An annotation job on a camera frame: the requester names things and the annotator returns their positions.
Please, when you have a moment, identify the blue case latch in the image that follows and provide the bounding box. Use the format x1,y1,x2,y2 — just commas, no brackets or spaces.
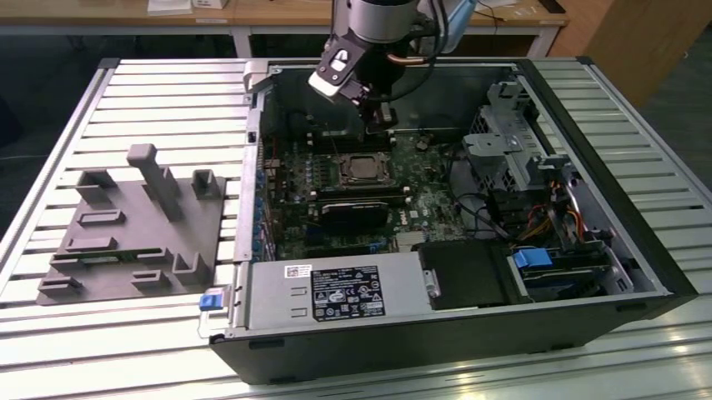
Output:
198,287,233,313

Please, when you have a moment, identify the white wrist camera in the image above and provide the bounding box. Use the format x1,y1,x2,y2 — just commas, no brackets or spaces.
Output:
308,41,373,105

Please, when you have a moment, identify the black graphics card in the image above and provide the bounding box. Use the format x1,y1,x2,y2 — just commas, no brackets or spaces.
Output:
317,199,392,235

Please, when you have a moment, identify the orange yellow wire bundle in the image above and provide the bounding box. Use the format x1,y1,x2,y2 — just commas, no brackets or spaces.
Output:
523,178,589,245

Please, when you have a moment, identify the silver CPU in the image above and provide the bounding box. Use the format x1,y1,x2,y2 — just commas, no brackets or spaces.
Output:
345,157,381,178

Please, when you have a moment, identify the black PC case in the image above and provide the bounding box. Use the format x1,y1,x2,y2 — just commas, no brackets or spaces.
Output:
209,56,700,387

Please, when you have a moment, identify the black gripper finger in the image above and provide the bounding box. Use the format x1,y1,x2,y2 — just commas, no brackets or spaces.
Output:
361,103,400,135

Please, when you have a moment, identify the metal socket cover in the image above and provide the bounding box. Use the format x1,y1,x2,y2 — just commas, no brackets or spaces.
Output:
333,152,393,186

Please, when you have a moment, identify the grey parts rack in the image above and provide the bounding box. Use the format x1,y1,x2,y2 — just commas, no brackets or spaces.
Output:
34,143,230,308

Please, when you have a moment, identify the silver power supply unit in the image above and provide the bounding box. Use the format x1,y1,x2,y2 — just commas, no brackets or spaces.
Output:
244,251,436,331

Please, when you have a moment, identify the wooden cabinet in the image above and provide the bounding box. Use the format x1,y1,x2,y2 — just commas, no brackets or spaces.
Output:
548,0,712,108

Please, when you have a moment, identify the green motherboard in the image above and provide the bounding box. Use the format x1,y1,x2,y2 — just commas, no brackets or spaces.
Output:
260,132,475,260

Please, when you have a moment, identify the wooden desk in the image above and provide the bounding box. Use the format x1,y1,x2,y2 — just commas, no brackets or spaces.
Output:
0,0,569,59

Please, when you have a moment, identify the black cable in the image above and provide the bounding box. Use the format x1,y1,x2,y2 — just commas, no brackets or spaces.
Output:
451,143,511,242

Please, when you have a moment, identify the CPU socket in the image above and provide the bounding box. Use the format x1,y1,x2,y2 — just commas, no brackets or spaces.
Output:
330,150,396,188

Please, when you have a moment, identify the small silver heatsink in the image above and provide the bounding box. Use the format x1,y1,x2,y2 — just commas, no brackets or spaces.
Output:
396,231,429,252

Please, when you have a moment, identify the metal wire locking lever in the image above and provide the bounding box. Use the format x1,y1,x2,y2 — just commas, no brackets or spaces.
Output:
325,123,344,163

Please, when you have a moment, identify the black RAM slot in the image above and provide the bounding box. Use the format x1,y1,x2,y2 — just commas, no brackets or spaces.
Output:
309,132,390,145
316,192,405,203
314,187,402,197
310,141,390,153

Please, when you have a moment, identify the hard disk in blue carrier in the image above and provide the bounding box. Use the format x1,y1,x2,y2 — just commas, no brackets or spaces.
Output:
507,246,614,302

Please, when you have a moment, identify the silver drive cage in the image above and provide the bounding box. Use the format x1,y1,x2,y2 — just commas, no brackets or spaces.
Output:
460,81,576,193

